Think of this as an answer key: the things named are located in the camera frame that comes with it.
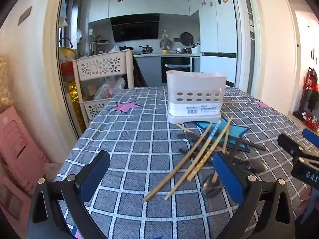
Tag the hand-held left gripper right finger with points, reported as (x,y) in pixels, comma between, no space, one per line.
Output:
(226,176)

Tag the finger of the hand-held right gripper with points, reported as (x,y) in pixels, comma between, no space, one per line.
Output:
(289,144)
(311,135)

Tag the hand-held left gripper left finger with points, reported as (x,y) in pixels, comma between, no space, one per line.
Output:
(96,176)

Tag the blue patterned wooden chopstick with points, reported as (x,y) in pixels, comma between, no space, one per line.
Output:
(194,159)

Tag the black plastic utensil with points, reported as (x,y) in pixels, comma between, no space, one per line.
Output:
(187,137)

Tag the white plastic utensil holder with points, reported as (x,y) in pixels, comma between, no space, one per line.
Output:
(194,109)

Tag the red floor basket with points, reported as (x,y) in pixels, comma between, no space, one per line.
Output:
(311,125)

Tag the red hanging decorations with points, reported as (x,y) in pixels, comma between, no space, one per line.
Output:
(311,89)

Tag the gold foil decoration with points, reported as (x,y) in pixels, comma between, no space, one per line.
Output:
(74,104)

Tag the clear bag with red contents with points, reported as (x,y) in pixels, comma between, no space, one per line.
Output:
(108,89)

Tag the pink plastic stool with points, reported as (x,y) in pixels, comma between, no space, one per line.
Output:
(15,142)

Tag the red box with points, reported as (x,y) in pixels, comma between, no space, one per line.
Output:
(67,69)

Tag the white flower-cut storage cart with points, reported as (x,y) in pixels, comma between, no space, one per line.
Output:
(99,66)

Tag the black built-in oven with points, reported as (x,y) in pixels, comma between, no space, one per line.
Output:
(175,68)

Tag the grey kitchen base cabinet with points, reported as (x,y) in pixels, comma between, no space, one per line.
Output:
(149,67)

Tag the white plastic bag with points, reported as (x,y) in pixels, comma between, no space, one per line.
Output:
(113,49)

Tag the glass jug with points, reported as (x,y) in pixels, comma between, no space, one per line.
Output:
(93,47)

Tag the white rice cooker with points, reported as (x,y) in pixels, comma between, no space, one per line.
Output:
(196,49)

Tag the white refrigerator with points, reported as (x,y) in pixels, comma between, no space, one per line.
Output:
(216,34)

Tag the black wok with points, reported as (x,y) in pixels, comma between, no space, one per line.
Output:
(126,47)

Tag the dark cooking pot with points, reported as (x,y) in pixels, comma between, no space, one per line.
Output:
(146,49)

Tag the kitchen faucet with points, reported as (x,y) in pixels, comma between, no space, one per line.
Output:
(66,39)

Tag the dark round hanging pan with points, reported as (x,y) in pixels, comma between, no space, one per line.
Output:
(186,39)

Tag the round hanging steamer rack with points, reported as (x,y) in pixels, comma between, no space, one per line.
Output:
(165,44)

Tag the black range hood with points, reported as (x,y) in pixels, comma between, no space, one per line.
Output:
(135,31)

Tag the white upper kitchen cabinets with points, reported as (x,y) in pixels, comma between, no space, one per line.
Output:
(139,5)

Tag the dark wall ornament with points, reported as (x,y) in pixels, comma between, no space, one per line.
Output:
(314,56)

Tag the grey wall plaque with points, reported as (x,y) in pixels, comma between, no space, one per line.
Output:
(25,15)

